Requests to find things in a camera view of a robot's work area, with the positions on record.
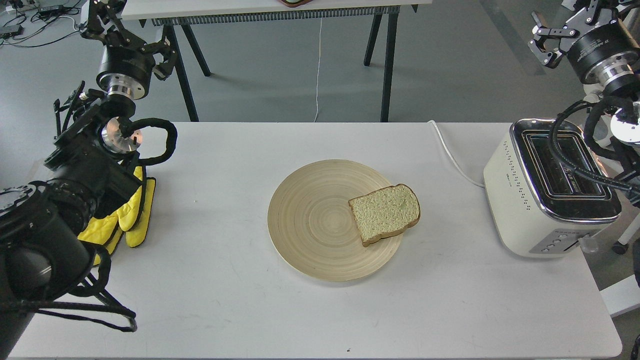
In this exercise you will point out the background table with black legs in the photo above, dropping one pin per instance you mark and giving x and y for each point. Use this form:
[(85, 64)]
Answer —
[(325, 60)]

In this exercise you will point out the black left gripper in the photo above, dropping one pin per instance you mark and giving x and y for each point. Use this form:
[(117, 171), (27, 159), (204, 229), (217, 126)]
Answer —
[(128, 68)]

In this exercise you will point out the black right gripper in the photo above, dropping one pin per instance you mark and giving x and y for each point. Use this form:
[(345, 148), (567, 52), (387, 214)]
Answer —
[(599, 48)]

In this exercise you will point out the yellow oven mitt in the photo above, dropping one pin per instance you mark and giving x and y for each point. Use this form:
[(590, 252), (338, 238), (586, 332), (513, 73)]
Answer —
[(130, 222)]

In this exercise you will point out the round bamboo plate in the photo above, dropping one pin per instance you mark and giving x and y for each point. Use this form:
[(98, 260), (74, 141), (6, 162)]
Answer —
[(312, 227)]

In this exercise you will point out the slice of bread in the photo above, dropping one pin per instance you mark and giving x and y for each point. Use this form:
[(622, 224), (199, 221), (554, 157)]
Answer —
[(385, 213)]

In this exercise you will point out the cream and chrome toaster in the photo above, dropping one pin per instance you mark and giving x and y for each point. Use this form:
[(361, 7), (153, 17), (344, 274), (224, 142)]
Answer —
[(541, 209)]

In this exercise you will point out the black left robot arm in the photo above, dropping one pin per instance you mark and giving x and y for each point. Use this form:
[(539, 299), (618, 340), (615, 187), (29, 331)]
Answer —
[(45, 267)]

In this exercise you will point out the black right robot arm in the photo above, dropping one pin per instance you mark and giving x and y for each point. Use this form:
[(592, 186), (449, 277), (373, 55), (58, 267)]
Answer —
[(629, 91)]

